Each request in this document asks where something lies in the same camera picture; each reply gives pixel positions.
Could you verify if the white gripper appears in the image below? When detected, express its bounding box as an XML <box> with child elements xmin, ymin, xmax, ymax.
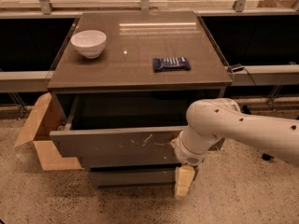
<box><xmin>170</xmin><ymin>131</ymin><xmax>206</xmax><ymax>199</ymax></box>

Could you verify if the grey top drawer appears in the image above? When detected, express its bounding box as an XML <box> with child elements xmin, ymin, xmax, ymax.
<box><xmin>50</xmin><ymin>91</ymin><xmax>211</xmax><ymax>169</ymax></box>

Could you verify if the grey drawer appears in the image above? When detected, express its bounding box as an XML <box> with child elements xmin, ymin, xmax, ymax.
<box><xmin>89</xmin><ymin>165</ymin><xmax>179</xmax><ymax>188</ymax></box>
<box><xmin>50</xmin><ymin>91</ymin><xmax>211</xmax><ymax>169</ymax></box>

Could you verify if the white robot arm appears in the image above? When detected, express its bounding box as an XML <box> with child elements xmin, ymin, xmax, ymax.
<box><xmin>173</xmin><ymin>98</ymin><xmax>299</xmax><ymax>198</ymax></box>

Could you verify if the grey lower drawer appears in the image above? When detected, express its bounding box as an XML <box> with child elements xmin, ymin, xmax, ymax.
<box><xmin>89</xmin><ymin>165</ymin><xmax>179</xmax><ymax>188</ymax></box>

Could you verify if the grey drawer cabinet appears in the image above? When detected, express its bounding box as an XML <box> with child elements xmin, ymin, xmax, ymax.
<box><xmin>47</xmin><ymin>10</ymin><xmax>234</xmax><ymax>189</ymax></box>

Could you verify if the blue snack packet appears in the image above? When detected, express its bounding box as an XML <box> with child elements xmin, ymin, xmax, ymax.
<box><xmin>152</xmin><ymin>57</ymin><xmax>191</xmax><ymax>72</ymax></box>

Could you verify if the small black device on ledge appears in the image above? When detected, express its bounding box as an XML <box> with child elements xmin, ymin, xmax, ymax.
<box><xmin>231</xmin><ymin>63</ymin><xmax>245</xmax><ymax>73</ymax></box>

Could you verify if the open cardboard box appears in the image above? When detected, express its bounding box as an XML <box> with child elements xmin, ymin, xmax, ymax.
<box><xmin>14</xmin><ymin>93</ymin><xmax>81</xmax><ymax>171</ymax></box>

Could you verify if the white ceramic bowl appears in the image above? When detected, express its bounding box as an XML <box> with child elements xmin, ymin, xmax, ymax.
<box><xmin>71</xmin><ymin>30</ymin><xmax>107</xmax><ymax>59</ymax></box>

